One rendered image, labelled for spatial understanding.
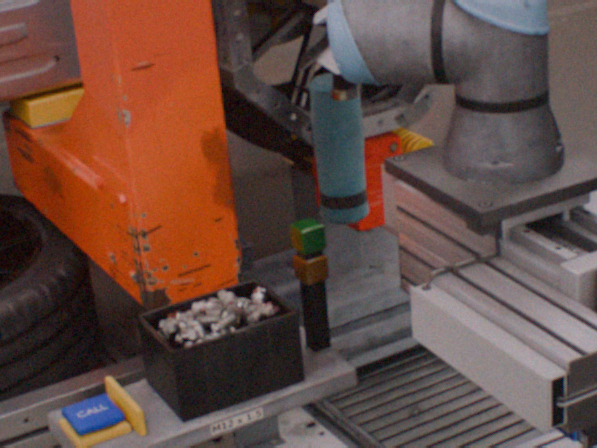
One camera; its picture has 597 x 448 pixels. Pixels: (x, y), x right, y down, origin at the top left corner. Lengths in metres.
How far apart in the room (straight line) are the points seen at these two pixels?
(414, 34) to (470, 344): 0.37
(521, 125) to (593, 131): 2.54
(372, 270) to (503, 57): 1.23
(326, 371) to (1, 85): 0.82
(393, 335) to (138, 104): 0.99
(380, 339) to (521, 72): 1.20
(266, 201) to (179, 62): 1.85
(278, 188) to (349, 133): 1.54
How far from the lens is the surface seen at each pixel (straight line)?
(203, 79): 1.92
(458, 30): 1.55
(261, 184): 3.84
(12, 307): 2.16
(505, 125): 1.57
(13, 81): 2.37
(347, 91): 2.13
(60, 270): 2.25
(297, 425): 2.51
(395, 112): 2.48
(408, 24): 1.57
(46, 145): 2.31
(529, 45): 1.56
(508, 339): 1.43
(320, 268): 1.92
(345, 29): 1.58
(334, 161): 2.29
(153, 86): 1.89
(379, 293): 2.65
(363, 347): 2.64
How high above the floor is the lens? 1.43
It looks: 24 degrees down
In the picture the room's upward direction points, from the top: 6 degrees counter-clockwise
